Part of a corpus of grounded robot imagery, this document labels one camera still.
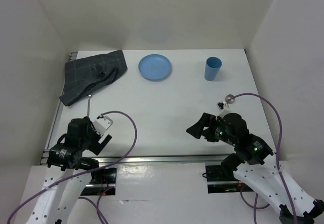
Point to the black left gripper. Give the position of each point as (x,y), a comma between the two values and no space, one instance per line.
(99,146)

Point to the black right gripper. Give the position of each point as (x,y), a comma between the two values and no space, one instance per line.
(196,129)

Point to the silver metal spoon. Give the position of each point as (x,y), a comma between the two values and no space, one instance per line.
(230,99)

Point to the silver metal fork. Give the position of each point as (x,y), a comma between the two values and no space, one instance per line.
(88,105)

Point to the blue plastic cup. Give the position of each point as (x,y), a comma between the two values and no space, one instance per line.
(213,65)

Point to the dark grey checked cloth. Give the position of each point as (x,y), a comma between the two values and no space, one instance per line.
(87,75)

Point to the blue plastic plate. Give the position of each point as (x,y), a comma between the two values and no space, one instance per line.
(155,67)

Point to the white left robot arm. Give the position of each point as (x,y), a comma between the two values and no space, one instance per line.
(68,172)

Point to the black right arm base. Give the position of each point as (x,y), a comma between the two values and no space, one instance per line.
(217,182)

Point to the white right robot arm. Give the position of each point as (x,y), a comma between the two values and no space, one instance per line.
(254,163)

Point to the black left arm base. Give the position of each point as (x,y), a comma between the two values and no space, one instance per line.
(102,182)

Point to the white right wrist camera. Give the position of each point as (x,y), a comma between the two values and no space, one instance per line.
(224,109)

